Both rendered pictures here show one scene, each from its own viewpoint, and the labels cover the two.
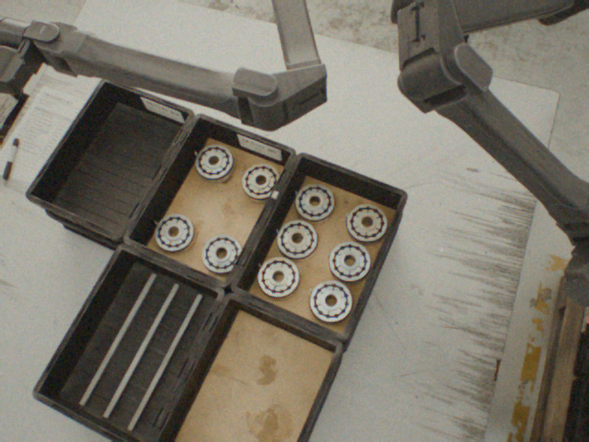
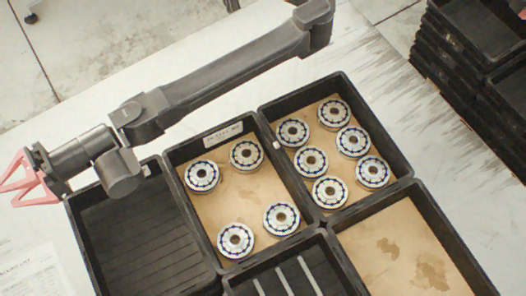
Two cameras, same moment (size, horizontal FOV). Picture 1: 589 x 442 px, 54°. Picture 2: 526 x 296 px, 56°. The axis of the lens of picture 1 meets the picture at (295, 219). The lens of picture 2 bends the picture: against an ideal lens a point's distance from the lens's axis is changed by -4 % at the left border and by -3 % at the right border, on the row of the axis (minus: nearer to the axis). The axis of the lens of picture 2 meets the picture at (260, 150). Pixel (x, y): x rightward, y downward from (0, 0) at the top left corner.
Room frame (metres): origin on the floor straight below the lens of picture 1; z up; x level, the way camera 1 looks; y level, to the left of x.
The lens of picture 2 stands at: (0.28, 0.62, 2.21)
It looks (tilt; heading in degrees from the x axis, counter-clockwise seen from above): 63 degrees down; 302
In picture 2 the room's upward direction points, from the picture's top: 4 degrees counter-clockwise
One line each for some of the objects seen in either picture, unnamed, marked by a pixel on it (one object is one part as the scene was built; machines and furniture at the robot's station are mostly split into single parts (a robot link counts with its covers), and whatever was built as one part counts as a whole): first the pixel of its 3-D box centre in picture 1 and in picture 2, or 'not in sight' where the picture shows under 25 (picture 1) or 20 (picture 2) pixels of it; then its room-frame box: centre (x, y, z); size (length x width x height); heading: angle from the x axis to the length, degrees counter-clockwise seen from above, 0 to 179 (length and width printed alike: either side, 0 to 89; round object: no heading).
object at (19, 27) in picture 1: (18, 40); (99, 146); (0.73, 0.41, 1.45); 0.07 x 0.07 x 0.06; 62
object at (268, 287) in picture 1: (278, 276); (329, 191); (0.40, 0.07, 0.86); 0.10 x 0.10 x 0.01
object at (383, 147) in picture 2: (321, 248); (331, 150); (0.45, -0.05, 0.87); 0.40 x 0.30 x 0.11; 145
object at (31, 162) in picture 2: not in sight; (23, 179); (0.80, 0.53, 1.47); 0.09 x 0.07 x 0.07; 62
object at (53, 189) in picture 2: not in sight; (32, 187); (0.80, 0.53, 1.44); 0.09 x 0.07 x 0.07; 62
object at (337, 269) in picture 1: (350, 261); (353, 141); (0.41, -0.11, 0.86); 0.10 x 0.10 x 0.01
